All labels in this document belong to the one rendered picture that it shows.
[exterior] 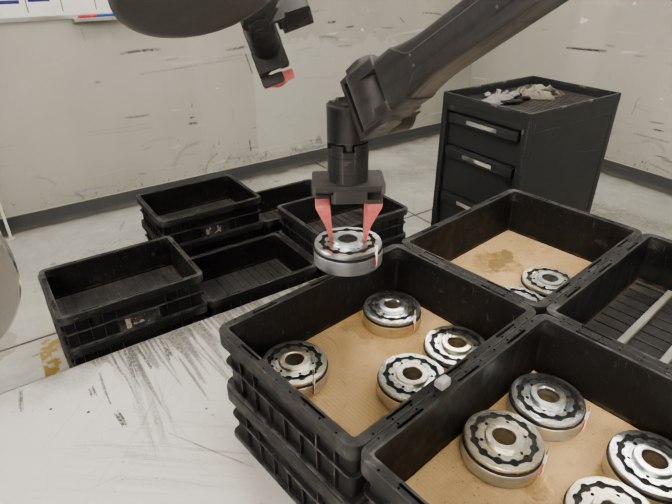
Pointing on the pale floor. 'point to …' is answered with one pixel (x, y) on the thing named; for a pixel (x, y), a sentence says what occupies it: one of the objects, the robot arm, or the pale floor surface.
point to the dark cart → (522, 145)
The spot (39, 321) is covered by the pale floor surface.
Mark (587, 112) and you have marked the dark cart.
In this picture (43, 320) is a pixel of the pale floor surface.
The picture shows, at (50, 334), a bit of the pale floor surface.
